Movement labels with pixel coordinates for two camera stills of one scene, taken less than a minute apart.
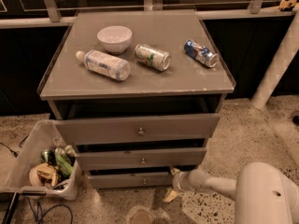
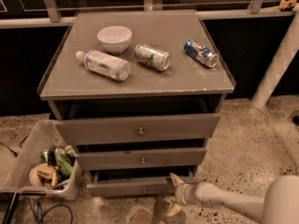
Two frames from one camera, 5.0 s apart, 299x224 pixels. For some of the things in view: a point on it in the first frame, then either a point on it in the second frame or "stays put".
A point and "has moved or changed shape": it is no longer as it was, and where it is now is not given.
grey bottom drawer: x=129 y=179 has moved or changed shape
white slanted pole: x=279 y=64 stays put
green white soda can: x=156 y=58 stays put
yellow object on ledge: x=287 y=6 stays put
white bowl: x=115 y=39 stays put
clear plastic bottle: x=105 y=64 stays put
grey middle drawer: x=133 y=159 stays put
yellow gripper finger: x=171 y=196 -> x=175 y=208
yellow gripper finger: x=176 y=170 -> x=176 y=179
